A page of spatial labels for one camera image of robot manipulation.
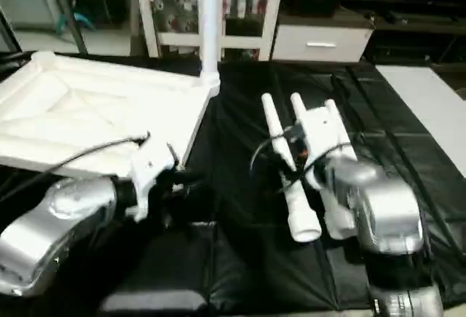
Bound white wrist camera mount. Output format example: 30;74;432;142
298;105;350;190
129;138;179;223

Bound white plastic table leg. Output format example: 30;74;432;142
197;0;222;77
261;93;323;243
325;98;358;161
290;93;357;240

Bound white flat board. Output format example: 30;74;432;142
374;63;466;179

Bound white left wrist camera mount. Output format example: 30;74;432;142
129;138;179;223

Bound white drawer cabinet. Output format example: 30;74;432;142
271;21;376;63

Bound black storage unit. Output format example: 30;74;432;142
67;0;128;26

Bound black low desk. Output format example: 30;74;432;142
338;0;466;65

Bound white plastic table top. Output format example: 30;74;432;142
0;50;222;191

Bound black work mat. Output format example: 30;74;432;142
0;50;466;313

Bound grey pole stand blue brackets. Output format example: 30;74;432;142
54;0;98;55

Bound white glass door cabinet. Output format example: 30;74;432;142
133;0;287;61

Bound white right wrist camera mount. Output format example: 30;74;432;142
298;105;350;190

